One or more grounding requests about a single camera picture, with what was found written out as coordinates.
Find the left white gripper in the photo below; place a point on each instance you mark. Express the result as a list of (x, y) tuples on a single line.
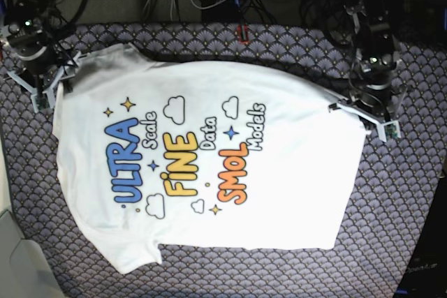
[(373, 111)]

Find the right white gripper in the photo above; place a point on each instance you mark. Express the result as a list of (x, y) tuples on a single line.
[(42, 88)]

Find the white printed T-shirt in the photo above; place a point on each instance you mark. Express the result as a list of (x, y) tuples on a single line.
[(201, 153)]

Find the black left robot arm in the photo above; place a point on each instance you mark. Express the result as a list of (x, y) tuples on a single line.
[(376, 56)]

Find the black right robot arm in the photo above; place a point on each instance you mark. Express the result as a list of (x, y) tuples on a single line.
[(33, 30)]

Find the fan-patterned grey tablecloth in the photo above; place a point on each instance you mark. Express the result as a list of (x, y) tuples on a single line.
[(385, 215)]

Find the red table clamp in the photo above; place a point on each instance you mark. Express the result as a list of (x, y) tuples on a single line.
[(243, 34)]

